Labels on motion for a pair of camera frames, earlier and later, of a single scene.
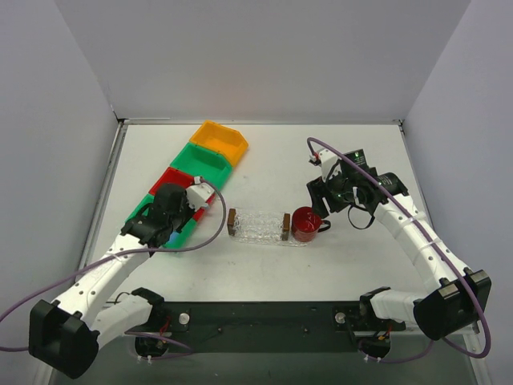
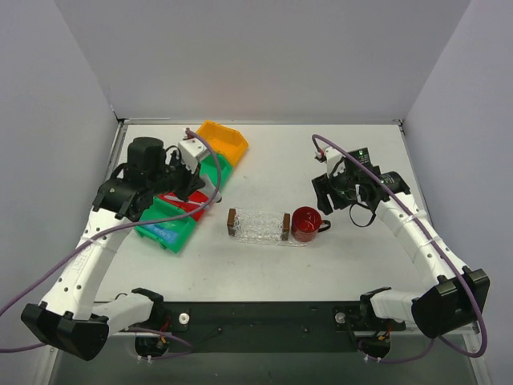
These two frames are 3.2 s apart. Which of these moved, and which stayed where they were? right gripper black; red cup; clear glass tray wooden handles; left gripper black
Moved: left gripper black
Stayed: red cup; clear glass tray wooden handles; right gripper black
